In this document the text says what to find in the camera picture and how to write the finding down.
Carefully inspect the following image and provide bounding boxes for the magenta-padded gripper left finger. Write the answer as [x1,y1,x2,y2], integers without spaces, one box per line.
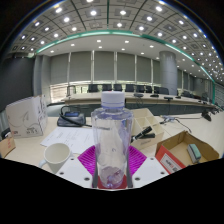
[54,145,99,189]

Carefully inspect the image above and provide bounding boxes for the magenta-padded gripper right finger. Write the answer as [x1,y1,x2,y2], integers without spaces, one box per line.
[126,145,169,189]

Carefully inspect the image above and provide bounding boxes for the clear plastic water bottle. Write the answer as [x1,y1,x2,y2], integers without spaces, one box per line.
[90,91,134,190]

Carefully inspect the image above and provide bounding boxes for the white ceramic mug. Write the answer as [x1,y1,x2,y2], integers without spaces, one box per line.
[38,142,73,175]

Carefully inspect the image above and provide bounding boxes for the white printed paper sheet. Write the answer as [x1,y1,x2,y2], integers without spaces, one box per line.
[39,126,96,155]

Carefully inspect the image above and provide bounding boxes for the brown cardboard box red label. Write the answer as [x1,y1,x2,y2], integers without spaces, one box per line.
[154,130,221,175]

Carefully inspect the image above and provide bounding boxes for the black marker pen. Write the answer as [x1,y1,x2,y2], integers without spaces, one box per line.
[130,125,156,144]

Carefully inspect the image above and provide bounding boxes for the grey-green whiteboard eraser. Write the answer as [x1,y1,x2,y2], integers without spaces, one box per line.
[186,143,202,164]

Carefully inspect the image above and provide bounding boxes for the white divided organizer box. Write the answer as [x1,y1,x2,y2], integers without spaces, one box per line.
[130,107,166,151]

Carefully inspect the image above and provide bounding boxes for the long curved conference desk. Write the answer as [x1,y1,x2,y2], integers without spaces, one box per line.
[61,91,218,116]

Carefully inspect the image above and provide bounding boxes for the large white cardboard box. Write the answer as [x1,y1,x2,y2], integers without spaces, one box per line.
[4,94,49,139]

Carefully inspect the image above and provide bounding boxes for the black power adapter brick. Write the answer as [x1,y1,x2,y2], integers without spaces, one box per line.
[0,127,11,140]

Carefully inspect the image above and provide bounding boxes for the black desk microphone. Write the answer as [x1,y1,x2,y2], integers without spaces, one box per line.
[200,109,213,122]

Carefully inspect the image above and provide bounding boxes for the row of black office chairs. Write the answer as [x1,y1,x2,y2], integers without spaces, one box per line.
[66,83,209,101]

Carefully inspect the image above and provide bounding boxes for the group of ceiling lights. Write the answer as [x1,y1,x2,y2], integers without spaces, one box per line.
[13,0,224,84]

